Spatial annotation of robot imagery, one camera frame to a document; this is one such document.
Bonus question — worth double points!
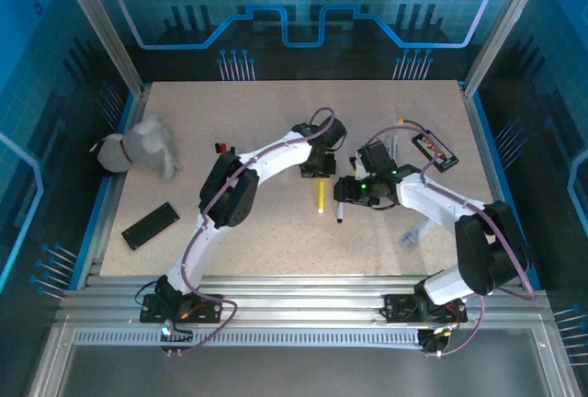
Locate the flat black plate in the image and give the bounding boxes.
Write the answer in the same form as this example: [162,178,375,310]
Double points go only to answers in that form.
[121,202,181,251]

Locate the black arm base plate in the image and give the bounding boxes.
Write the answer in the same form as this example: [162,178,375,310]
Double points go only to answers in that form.
[383,293,469,324]
[140,293,221,324]

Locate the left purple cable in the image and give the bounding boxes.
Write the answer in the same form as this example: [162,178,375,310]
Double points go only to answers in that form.
[158,106,336,359]

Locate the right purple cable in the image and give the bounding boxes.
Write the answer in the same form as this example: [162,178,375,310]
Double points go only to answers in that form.
[365,124,537,357]

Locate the clear plastic piece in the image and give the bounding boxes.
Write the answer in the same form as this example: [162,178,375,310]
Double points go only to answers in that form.
[398,216,435,249]

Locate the battery lead yellow connector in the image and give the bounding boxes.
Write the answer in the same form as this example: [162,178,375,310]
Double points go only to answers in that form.
[397,116,428,134]

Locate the grey slotted cable duct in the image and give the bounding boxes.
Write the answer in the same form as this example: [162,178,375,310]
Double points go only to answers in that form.
[72,330,422,347]

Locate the black connector bracket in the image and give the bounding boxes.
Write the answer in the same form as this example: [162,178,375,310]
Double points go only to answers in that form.
[158,317,194,357]
[418,323,460,357]

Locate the steel sheet panel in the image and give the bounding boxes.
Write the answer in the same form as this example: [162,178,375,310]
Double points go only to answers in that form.
[29,316,582,397]

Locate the aluminium mounting rail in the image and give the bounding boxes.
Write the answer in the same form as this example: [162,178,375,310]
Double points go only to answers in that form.
[59,277,552,324]

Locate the aluminium frame post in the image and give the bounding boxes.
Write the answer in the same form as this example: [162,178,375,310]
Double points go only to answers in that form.
[461,0,556,97]
[51,0,151,97]

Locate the purple cable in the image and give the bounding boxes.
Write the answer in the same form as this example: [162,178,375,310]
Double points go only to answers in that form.
[158,106,336,359]
[365,124,537,357]

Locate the aluminium table side rail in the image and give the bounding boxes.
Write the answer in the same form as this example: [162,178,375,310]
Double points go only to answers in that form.
[460,82,529,288]
[75,84,153,288]

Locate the grey plush toy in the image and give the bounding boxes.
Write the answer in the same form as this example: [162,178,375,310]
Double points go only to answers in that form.
[89,111,184,181]

